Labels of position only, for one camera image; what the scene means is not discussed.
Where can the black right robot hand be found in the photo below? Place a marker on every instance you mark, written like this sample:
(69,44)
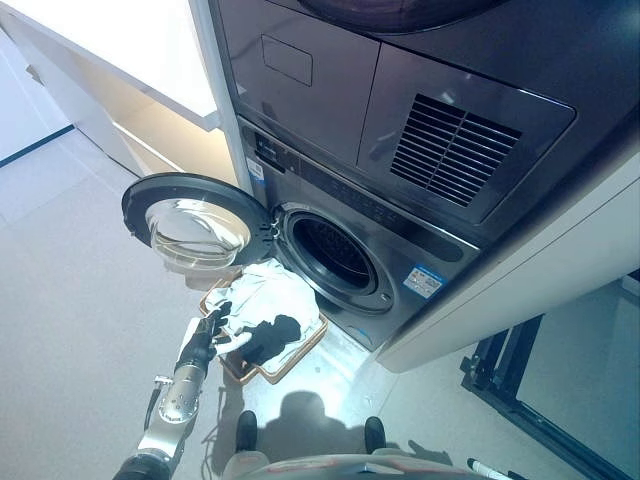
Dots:
(482,466)

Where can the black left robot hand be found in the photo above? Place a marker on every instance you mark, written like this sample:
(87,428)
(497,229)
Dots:
(220,340)

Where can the black garment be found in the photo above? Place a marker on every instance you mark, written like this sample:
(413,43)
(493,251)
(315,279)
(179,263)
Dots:
(272,335)

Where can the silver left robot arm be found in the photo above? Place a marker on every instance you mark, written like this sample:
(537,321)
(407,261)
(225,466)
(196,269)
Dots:
(177,400)

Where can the brown wicker laundry basket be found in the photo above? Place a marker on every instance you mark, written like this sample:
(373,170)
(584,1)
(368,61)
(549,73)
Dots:
(280,367)

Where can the white crumpled clothes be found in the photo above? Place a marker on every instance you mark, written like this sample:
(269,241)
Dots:
(270,295)

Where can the round glass washer door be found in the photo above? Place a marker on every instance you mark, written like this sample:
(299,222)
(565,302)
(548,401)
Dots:
(192,225)

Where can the grey robot torso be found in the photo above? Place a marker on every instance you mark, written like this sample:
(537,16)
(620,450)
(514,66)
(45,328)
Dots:
(350,467)

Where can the white appliance cabinet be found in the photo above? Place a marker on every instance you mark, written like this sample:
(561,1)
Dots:
(500,310)

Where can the small blue white sticker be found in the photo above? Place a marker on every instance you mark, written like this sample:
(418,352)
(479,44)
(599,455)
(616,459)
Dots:
(256,172)

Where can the blue energy label sticker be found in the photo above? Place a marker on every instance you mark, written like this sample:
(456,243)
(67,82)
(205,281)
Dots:
(424,281)

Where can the dark grey stacked dryer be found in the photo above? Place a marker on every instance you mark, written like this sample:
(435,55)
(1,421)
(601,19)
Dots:
(325,75)

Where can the white counter cabinet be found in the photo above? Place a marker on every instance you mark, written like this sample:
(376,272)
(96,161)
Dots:
(125,40)

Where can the black metal frame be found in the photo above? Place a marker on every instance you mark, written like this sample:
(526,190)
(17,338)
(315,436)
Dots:
(480,372)

